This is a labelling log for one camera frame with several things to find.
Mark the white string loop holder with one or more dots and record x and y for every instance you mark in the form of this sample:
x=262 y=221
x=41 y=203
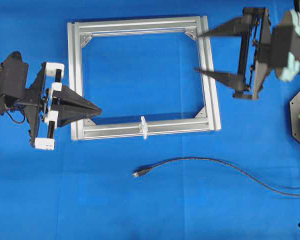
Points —
x=143 y=127

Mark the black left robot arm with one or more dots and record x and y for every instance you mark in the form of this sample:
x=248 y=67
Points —
x=13 y=77

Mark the aluminium extrusion frame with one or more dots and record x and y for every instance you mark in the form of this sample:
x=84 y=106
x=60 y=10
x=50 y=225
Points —
x=75 y=87

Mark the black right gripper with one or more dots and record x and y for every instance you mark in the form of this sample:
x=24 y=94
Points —
x=254 y=17

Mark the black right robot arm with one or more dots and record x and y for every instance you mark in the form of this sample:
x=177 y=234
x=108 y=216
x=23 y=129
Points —
x=284 y=49

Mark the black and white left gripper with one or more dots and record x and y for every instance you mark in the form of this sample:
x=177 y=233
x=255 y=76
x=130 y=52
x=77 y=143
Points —
x=35 y=106

